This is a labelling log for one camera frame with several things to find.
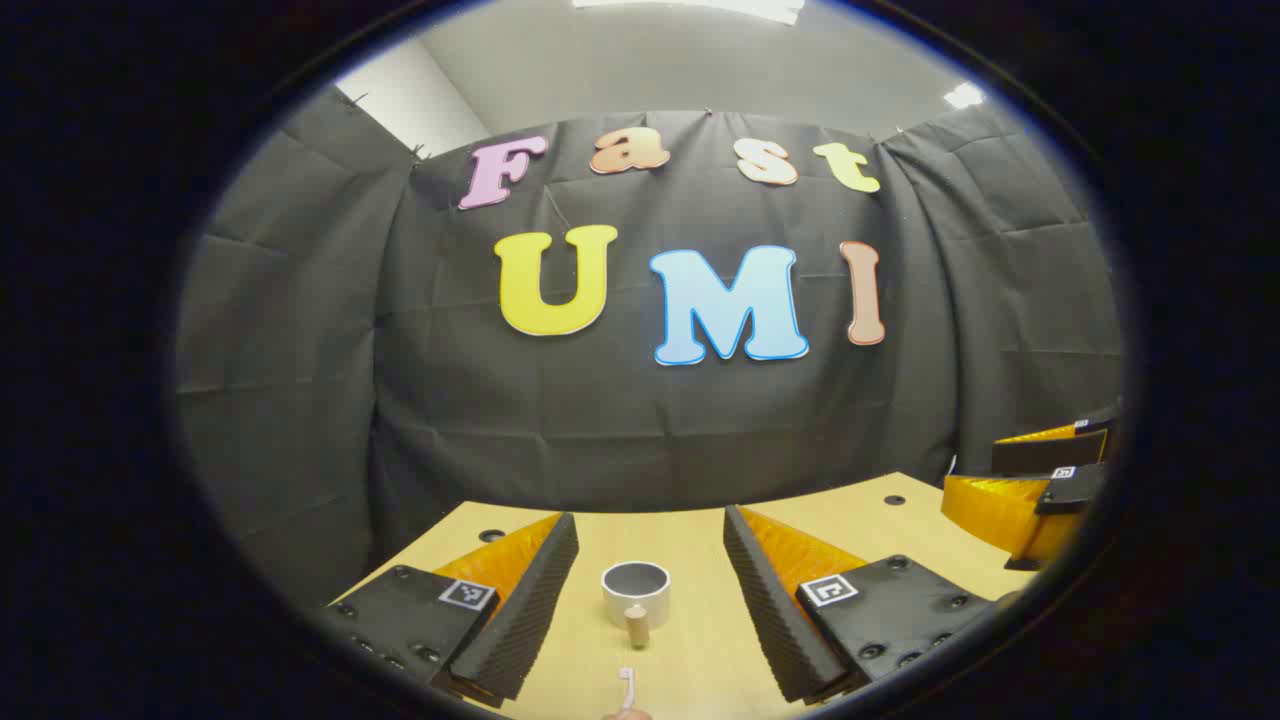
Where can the light wooden desktop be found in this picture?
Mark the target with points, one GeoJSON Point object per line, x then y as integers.
{"type": "Point", "coordinates": [690, 540]}

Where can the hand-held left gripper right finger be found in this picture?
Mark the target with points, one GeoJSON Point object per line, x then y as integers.
{"type": "Point", "coordinates": [765, 610]}

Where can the white toothbrush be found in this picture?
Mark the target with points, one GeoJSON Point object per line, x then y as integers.
{"type": "Point", "coordinates": [627, 688]}

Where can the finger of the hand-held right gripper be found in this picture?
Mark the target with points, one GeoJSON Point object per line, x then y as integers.
{"type": "Point", "coordinates": [1045, 452]}
{"type": "Point", "coordinates": [1000, 510]}

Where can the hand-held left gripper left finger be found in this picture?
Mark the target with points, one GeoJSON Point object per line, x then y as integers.
{"type": "Point", "coordinates": [530, 610]}

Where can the small ceiling light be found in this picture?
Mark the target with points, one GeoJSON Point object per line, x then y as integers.
{"type": "Point", "coordinates": [963, 95]}

